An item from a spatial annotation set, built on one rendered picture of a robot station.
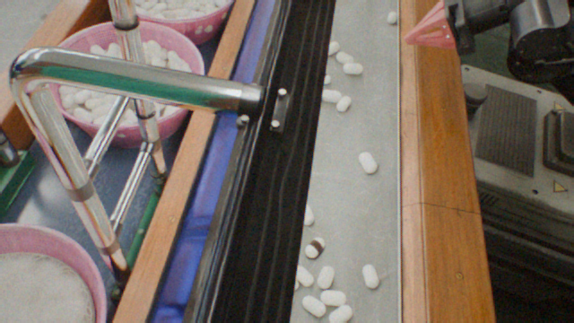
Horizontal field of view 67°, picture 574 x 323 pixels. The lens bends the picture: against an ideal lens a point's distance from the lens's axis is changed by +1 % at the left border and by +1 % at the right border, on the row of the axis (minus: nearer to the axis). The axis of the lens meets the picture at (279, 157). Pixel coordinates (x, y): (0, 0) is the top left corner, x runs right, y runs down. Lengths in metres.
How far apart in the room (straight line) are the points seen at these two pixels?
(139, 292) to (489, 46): 2.17
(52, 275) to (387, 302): 0.44
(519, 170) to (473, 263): 0.60
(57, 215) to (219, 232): 0.56
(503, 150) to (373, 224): 0.66
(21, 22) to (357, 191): 0.71
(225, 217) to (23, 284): 0.47
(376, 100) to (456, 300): 0.38
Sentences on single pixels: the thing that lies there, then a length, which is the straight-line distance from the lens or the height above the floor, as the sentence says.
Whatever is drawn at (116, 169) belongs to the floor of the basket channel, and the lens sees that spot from 0.79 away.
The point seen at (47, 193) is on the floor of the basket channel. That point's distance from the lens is 0.80.
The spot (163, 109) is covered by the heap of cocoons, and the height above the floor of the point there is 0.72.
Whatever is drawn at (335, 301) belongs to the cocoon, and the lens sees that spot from 0.60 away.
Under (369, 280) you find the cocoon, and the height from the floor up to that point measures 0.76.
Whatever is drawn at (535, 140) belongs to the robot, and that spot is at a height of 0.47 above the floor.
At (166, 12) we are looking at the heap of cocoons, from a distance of 0.97.
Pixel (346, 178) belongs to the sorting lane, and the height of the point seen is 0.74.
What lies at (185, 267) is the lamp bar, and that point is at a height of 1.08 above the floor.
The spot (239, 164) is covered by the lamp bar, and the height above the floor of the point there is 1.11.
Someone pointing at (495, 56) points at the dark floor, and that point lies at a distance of 2.43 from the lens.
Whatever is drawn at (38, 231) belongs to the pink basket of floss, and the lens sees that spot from 0.66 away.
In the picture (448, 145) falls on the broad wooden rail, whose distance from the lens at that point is 0.78.
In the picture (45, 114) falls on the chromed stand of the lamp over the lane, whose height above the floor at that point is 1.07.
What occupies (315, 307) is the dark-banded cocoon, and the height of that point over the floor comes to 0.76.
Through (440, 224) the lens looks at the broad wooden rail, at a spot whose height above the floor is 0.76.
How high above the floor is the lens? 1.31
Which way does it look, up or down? 53 degrees down
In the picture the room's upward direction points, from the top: 10 degrees clockwise
